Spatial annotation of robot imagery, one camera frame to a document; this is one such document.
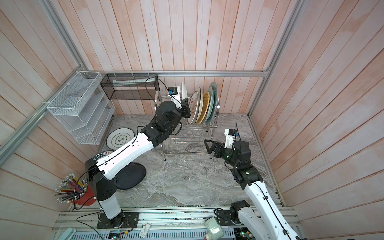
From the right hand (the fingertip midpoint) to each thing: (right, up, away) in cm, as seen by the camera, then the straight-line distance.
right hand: (210, 142), depth 74 cm
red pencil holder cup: (-69, -25, +1) cm, 74 cm away
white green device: (+1, -40, -6) cm, 41 cm away
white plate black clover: (-62, 0, +33) cm, 71 cm away
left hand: (-11, +20, -4) cm, 23 cm away
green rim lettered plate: (-67, -10, +22) cm, 72 cm away
